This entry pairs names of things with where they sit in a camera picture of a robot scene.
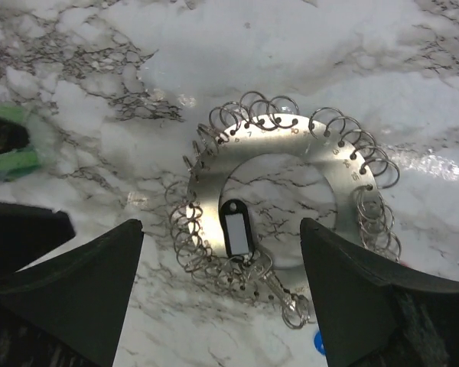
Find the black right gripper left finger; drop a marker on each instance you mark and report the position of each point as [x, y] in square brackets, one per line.
[69, 310]

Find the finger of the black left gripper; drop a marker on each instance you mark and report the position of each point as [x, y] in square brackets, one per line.
[18, 155]

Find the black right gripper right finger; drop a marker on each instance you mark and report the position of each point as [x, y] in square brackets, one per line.
[374, 312]

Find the steel key ring organiser disc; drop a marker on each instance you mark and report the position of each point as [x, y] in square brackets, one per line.
[284, 164]

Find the blue key tag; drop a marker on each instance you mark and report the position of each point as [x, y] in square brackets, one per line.
[318, 343]

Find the silver key with black tag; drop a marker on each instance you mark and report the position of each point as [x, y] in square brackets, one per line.
[295, 308]

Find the black key tag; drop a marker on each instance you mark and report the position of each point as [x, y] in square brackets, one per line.
[236, 226]

